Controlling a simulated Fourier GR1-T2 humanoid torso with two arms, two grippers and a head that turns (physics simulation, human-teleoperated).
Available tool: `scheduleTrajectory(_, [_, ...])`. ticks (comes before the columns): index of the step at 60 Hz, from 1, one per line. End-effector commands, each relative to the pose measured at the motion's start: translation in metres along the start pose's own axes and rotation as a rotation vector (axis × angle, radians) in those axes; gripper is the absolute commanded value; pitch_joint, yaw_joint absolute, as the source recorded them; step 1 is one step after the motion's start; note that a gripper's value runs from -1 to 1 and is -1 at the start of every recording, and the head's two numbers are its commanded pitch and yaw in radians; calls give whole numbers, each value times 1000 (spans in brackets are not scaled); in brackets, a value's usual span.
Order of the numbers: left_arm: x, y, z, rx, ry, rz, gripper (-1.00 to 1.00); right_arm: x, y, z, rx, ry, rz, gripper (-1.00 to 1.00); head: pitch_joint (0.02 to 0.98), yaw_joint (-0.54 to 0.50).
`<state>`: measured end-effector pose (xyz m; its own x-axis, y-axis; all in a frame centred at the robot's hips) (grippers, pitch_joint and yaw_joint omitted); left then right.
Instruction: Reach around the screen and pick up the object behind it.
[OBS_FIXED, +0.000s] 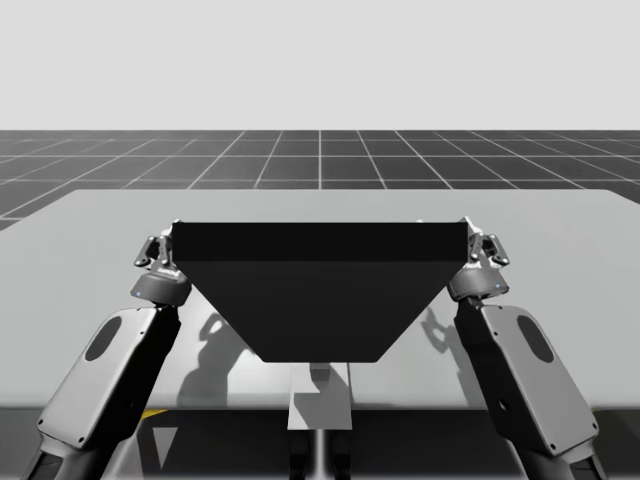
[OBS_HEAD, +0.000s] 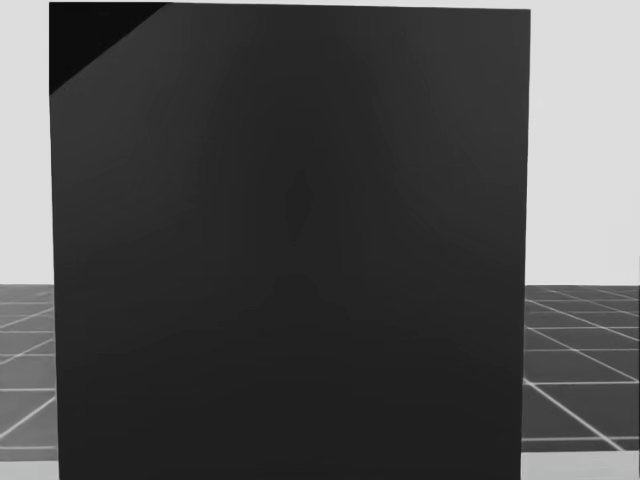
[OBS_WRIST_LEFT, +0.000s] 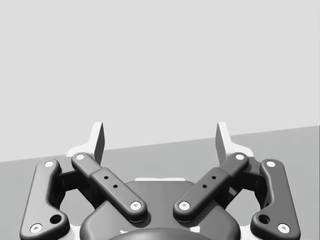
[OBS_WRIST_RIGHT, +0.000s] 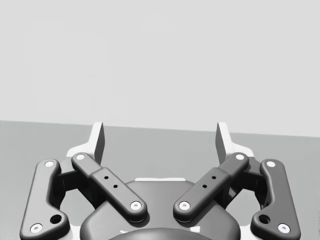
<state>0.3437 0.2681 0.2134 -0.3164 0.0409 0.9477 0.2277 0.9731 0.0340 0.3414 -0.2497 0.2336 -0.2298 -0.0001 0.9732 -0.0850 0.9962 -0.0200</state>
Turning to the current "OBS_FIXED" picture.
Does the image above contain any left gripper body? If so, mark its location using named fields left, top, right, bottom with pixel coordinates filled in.
left=133, top=265, right=192, bottom=308

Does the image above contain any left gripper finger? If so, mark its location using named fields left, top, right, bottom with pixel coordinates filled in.
left=132, top=234, right=162, bottom=270
left=154, top=218, right=178, bottom=275

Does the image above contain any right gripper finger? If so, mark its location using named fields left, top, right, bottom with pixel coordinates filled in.
left=460, top=215, right=488, bottom=270
left=481, top=232, right=512, bottom=270

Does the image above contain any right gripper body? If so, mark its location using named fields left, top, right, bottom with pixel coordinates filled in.
left=447, top=263, right=511, bottom=304

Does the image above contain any black screen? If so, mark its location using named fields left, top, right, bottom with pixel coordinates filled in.
left=171, top=220, right=470, bottom=365

